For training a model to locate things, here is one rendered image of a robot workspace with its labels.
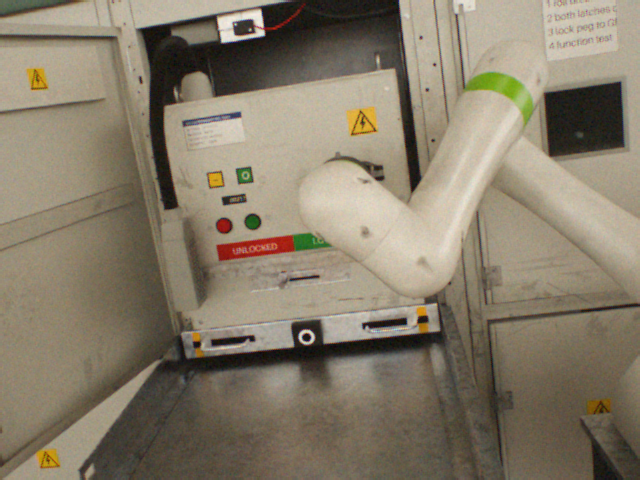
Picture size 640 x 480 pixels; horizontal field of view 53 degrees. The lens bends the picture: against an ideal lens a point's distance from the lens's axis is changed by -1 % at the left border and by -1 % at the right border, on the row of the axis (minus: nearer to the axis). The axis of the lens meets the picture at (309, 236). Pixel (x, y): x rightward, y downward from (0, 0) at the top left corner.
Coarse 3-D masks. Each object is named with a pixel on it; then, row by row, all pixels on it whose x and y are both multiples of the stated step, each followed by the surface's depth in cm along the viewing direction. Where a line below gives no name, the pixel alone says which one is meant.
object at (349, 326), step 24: (360, 312) 133; (384, 312) 132; (432, 312) 131; (192, 336) 137; (216, 336) 137; (240, 336) 136; (264, 336) 136; (288, 336) 135; (336, 336) 134; (360, 336) 134; (384, 336) 133
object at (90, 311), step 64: (0, 64) 111; (64, 64) 126; (128, 64) 144; (0, 128) 114; (64, 128) 129; (128, 128) 147; (0, 192) 113; (64, 192) 128; (128, 192) 143; (0, 256) 112; (64, 256) 127; (128, 256) 145; (0, 320) 111; (64, 320) 125; (128, 320) 143; (0, 384) 111; (64, 384) 124; (0, 448) 110
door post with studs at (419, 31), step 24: (408, 0) 136; (408, 24) 137; (432, 24) 136; (408, 48) 138; (432, 48) 137; (408, 72) 139; (432, 72) 138; (432, 96) 140; (432, 120) 141; (432, 144) 142; (456, 288) 149; (456, 312) 151
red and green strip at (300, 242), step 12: (252, 240) 132; (264, 240) 132; (276, 240) 132; (288, 240) 131; (300, 240) 131; (312, 240) 131; (228, 252) 133; (240, 252) 133; (252, 252) 133; (264, 252) 133; (276, 252) 132
